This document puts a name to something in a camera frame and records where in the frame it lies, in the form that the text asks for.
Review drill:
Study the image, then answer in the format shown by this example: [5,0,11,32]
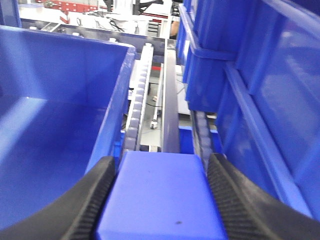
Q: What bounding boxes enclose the grey roller track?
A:
[190,110,215,174]

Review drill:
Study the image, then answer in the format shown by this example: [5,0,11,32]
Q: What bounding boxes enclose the white roller track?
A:
[123,43,154,152]

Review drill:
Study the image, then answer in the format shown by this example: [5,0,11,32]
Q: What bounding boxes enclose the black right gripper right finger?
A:
[207,153,320,240]

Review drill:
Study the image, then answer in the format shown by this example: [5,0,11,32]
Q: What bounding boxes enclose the large blue target bin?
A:
[0,26,136,229]

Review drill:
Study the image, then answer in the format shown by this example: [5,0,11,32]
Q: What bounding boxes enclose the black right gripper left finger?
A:
[0,156,116,240]

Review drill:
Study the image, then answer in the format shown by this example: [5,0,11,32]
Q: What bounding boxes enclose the blue plastic block part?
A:
[96,151,228,240]

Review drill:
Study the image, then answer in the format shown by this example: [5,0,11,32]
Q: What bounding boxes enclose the blue bin right side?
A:
[177,0,320,220]

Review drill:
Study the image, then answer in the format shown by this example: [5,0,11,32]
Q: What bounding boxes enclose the steel shelf divider bar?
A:
[161,39,180,153]

